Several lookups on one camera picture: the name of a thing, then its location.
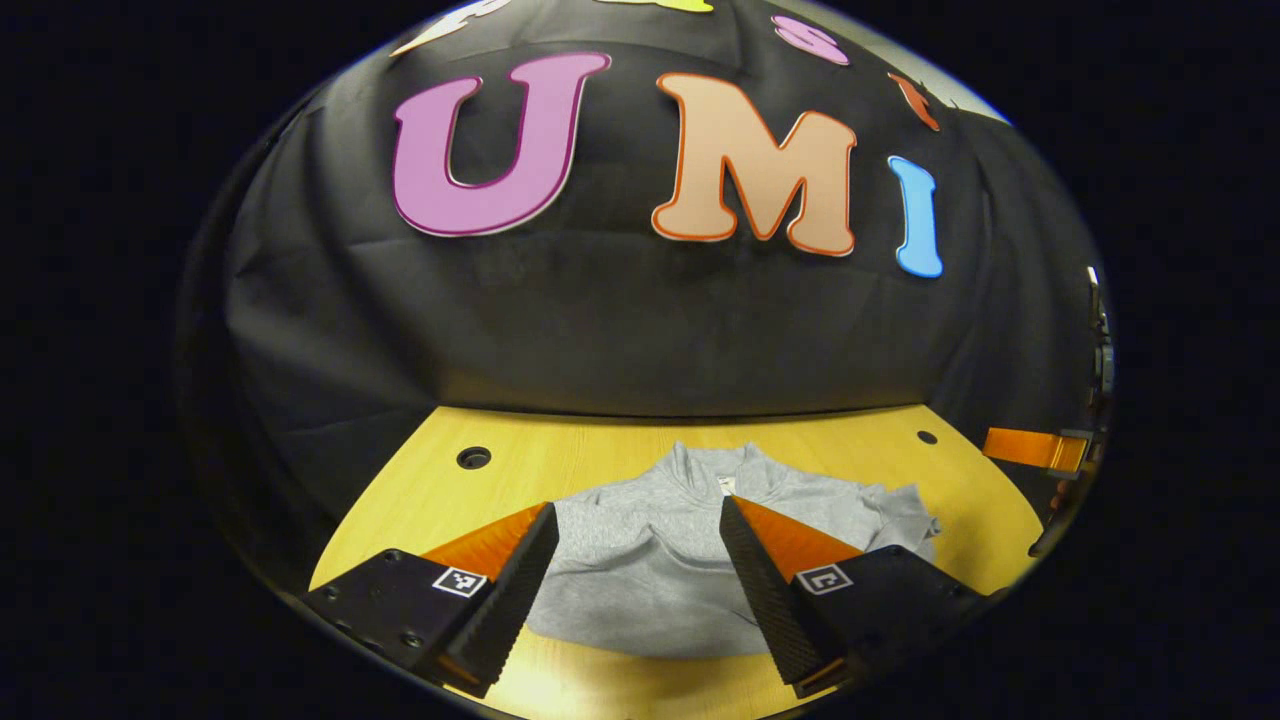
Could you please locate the black backdrop cloth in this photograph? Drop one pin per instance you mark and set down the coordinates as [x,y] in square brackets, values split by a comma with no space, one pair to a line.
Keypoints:
[600,320]

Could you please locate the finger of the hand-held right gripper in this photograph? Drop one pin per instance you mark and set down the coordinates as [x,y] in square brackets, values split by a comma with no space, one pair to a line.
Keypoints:
[1030,447]

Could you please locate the grey zip-neck sweatshirt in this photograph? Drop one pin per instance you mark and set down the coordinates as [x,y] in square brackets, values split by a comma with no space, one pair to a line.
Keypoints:
[650,560]

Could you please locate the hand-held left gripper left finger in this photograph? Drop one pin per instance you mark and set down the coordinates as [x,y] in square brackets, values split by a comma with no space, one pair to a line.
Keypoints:
[510,600]

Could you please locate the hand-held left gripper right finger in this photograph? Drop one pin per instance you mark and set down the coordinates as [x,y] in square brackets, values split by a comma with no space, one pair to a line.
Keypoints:
[770,605]

